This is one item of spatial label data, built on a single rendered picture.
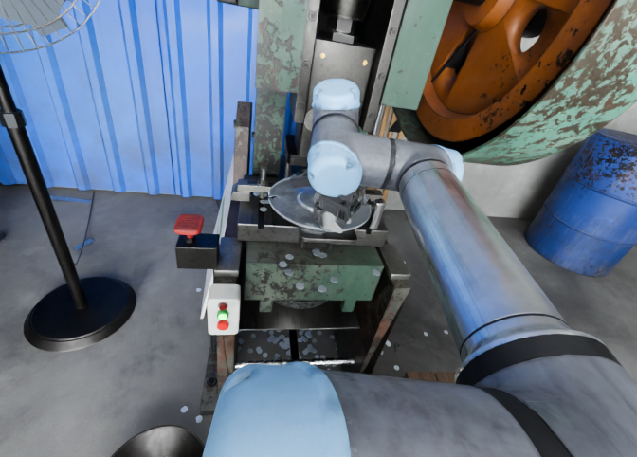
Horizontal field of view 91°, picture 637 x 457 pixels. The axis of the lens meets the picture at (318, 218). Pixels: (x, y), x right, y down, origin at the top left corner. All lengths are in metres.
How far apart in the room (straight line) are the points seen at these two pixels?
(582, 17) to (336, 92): 0.43
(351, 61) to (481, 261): 0.62
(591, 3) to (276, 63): 0.55
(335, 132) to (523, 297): 0.30
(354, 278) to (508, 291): 0.70
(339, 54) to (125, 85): 1.58
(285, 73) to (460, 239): 0.56
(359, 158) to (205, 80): 1.69
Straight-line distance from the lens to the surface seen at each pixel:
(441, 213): 0.34
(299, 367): 0.17
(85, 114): 2.32
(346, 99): 0.50
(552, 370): 0.22
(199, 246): 0.81
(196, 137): 2.16
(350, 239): 0.75
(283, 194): 0.88
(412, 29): 0.80
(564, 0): 0.85
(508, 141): 0.77
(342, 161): 0.41
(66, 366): 1.56
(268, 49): 0.74
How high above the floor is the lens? 1.22
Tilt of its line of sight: 33 degrees down
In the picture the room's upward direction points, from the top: 11 degrees clockwise
